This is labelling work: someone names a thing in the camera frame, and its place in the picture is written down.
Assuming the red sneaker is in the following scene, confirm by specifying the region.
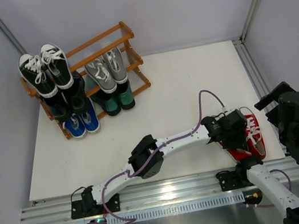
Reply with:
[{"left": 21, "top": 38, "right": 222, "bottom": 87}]
[
  {"left": 219, "top": 137, "right": 252, "bottom": 161},
  {"left": 239, "top": 106, "right": 266, "bottom": 159}
]

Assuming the grey sneaker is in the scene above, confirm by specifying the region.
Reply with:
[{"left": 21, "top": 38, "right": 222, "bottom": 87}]
[
  {"left": 84, "top": 58, "right": 117, "bottom": 94},
  {"left": 103, "top": 47, "right": 128, "bottom": 84}
]

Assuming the blue sneaker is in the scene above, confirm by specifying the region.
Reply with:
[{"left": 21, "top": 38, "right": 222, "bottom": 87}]
[
  {"left": 62, "top": 114, "right": 86, "bottom": 139},
  {"left": 80, "top": 99, "right": 100, "bottom": 133}
]

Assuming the black loafer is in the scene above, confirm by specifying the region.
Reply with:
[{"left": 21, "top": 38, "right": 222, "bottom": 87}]
[
  {"left": 41, "top": 91, "right": 72, "bottom": 122},
  {"left": 63, "top": 71, "right": 91, "bottom": 115}
]

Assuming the black sneaker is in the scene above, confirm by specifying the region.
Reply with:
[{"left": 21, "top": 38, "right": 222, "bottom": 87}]
[
  {"left": 18, "top": 54, "right": 58, "bottom": 98},
  {"left": 40, "top": 43, "right": 74, "bottom": 90}
]

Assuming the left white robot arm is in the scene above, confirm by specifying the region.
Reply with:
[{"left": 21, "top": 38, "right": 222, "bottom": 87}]
[{"left": 71, "top": 109, "right": 247, "bottom": 217}]

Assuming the wooden shoe shelf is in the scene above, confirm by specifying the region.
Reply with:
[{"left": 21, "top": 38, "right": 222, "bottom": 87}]
[{"left": 20, "top": 22, "right": 151, "bottom": 139}]

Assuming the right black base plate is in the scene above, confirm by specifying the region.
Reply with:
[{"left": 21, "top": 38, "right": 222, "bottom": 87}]
[{"left": 215, "top": 170, "right": 245, "bottom": 192}]

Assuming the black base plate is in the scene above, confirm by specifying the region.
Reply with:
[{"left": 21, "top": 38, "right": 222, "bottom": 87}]
[
  {"left": 215, "top": 170, "right": 245, "bottom": 192},
  {"left": 71, "top": 194, "right": 120, "bottom": 220}
]

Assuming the slotted cable duct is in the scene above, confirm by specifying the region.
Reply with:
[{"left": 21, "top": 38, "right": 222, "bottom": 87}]
[{"left": 68, "top": 192, "right": 245, "bottom": 224}]

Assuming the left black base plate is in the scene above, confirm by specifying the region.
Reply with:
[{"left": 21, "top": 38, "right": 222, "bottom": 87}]
[{"left": 71, "top": 194, "right": 120, "bottom": 220}]

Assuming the aluminium mounting rail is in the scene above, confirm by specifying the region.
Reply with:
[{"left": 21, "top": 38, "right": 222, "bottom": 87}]
[{"left": 14, "top": 155, "right": 299, "bottom": 224}]

